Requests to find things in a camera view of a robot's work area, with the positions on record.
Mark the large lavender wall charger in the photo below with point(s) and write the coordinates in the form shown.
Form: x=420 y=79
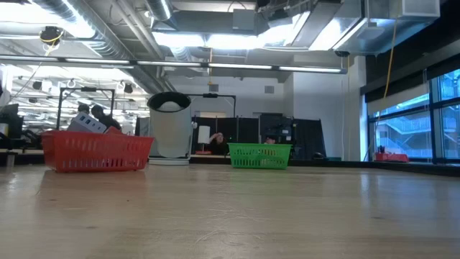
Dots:
x=86 y=123

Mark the person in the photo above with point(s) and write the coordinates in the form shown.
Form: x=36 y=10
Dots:
x=270 y=140
x=83 y=109
x=217 y=145
x=106 y=120

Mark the white paper sign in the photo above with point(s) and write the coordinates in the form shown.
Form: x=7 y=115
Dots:
x=203 y=135

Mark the green plastic basket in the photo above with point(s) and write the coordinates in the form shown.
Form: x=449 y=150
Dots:
x=258 y=156

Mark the long ceiling light fixture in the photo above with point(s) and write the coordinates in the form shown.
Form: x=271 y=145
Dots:
x=237 y=66

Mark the black partition panels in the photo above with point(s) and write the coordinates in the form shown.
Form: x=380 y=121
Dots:
x=309 y=140

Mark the red plastic basket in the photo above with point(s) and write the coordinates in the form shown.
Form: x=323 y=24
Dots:
x=97 y=151

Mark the red bin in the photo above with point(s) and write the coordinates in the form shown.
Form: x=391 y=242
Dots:
x=393 y=157

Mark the black monitor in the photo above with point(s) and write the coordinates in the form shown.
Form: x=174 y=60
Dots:
x=10 y=126

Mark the black camera gantry frame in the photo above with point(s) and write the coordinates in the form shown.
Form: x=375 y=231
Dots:
x=210 y=95

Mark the black ceiling dome camera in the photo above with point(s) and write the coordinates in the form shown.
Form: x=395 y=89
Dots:
x=342 y=53

